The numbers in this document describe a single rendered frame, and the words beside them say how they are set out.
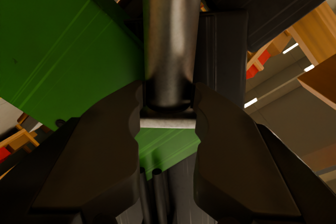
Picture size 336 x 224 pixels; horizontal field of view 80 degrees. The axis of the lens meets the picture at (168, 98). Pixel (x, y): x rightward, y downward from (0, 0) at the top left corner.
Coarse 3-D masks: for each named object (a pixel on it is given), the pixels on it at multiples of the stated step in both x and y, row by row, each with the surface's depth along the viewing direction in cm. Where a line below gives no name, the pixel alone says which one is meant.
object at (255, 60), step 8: (288, 32) 363; (272, 40) 343; (280, 40) 360; (288, 40) 371; (264, 48) 326; (272, 48) 356; (280, 48) 355; (248, 56) 323; (256, 56) 317; (264, 56) 339; (272, 56) 366; (248, 64) 308; (256, 64) 323; (248, 72) 323; (256, 72) 325
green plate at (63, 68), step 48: (0, 0) 12; (48, 0) 12; (96, 0) 13; (0, 48) 14; (48, 48) 14; (96, 48) 14; (0, 96) 16; (48, 96) 16; (96, 96) 16; (144, 144) 19; (192, 144) 18
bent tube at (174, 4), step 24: (144, 0) 10; (168, 0) 9; (192, 0) 9; (144, 24) 10; (168, 24) 10; (192, 24) 10; (144, 48) 11; (168, 48) 10; (192, 48) 11; (168, 72) 11; (192, 72) 12; (168, 96) 12; (144, 120) 12; (168, 120) 12; (192, 120) 12
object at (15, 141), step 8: (48, 128) 554; (16, 136) 468; (24, 136) 487; (32, 136) 499; (0, 144) 433; (8, 144) 457; (16, 144) 467; (24, 144) 493; (0, 152) 432; (8, 152) 442; (0, 160) 457; (0, 176) 404
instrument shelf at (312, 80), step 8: (320, 64) 61; (328, 64) 58; (312, 72) 60; (320, 72) 57; (328, 72) 55; (304, 80) 60; (312, 80) 57; (320, 80) 54; (328, 80) 52; (312, 88) 54; (320, 88) 52; (328, 88) 49; (320, 96) 52; (328, 96) 47; (328, 104) 50
